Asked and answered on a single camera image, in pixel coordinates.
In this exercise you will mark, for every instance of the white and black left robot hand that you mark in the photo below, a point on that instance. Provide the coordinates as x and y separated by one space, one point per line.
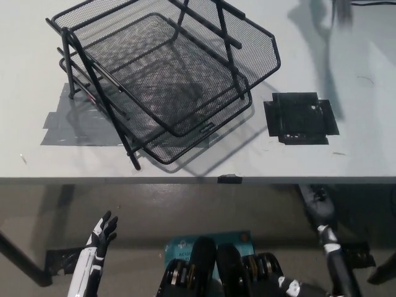
88 263

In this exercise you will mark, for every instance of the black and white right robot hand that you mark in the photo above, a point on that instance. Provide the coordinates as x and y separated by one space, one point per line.
338 266

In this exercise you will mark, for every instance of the black mesh two-tier file tray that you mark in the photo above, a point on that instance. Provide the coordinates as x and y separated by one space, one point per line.
154 77

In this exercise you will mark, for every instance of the black floor tape patch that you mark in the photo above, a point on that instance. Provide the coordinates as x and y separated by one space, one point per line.
360 253
58 261

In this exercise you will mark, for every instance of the black table leg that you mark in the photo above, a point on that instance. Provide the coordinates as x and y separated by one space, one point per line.
383 270
21 258

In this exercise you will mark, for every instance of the teal cardboard box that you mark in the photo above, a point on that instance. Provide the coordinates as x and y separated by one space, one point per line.
230 236

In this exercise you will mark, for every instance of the small black tape strip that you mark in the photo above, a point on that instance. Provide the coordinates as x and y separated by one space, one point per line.
229 179

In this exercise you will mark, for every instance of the black square tape patch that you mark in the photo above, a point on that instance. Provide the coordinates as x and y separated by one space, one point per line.
297 117

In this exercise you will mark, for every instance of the grey duct tape patch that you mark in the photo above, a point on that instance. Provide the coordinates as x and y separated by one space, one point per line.
62 133

